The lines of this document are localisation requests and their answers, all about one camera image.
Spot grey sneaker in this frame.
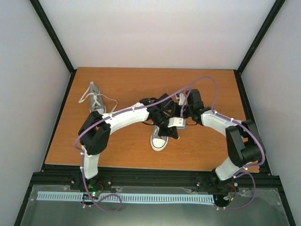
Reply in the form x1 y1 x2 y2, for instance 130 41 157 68
150 126 168 151
78 81 118 114

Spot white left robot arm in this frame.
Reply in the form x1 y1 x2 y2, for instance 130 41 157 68
76 96 185 190

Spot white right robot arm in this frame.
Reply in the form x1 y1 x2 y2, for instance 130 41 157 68
182 89 265 181

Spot clear plastic front sheet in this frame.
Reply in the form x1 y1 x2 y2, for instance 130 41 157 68
20 186 289 226

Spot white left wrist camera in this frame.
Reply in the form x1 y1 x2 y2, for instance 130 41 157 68
167 117 186 129

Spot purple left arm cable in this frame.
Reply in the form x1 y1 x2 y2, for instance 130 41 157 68
74 86 192 212

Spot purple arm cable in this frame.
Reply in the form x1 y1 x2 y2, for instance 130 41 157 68
74 86 192 212
181 75 266 211

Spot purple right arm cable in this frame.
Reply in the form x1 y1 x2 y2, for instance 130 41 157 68
181 75 266 211

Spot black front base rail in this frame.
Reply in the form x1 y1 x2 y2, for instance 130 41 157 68
29 165 284 194

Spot light blue cable duct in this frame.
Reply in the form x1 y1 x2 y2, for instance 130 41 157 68
36 191 214 205

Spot black right frame post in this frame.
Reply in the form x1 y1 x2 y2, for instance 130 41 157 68
236 0 285 77

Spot black frame post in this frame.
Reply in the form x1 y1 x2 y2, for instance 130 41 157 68
236 0 285 77
29 0 76 74

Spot black left frame post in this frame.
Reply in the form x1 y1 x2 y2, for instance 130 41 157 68
29 0 76 74

